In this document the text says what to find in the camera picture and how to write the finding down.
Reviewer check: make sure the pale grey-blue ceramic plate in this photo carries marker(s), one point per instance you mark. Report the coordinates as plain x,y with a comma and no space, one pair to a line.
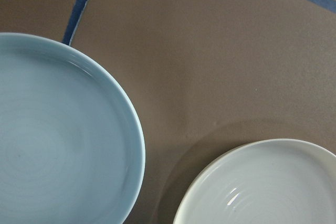
52,142

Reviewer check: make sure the white ceramic plate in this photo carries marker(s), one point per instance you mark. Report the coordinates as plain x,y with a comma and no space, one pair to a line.
262,190

